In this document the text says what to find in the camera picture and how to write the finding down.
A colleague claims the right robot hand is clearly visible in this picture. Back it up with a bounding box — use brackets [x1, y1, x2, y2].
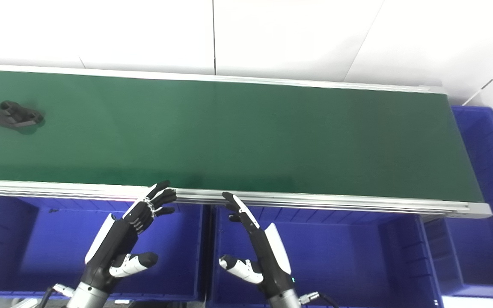
[219, 191, 293, 298]

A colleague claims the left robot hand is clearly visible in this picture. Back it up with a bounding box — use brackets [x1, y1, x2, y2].
[82, 180, 178, 295]

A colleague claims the black flanged metal part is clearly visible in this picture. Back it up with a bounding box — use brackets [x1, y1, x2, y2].
[0, 101, 45, 130]

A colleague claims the blue plastic bin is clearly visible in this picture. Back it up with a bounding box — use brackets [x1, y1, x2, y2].
[207, 204, 444, 308]
[0, 195, 208, 302]
[423, 105, 493, 300]

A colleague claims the green conveyor belt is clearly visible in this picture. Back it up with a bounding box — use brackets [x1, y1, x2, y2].
[0, 70, 485, 203]

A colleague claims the aluminium conveyor frame rail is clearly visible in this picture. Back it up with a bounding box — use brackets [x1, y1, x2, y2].
[0, 179, 493, 219]
[0, 64, 447, 94]

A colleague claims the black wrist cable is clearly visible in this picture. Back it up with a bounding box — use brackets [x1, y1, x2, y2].
[37, 283, 77, 308]
[299, 291, 341, 308]

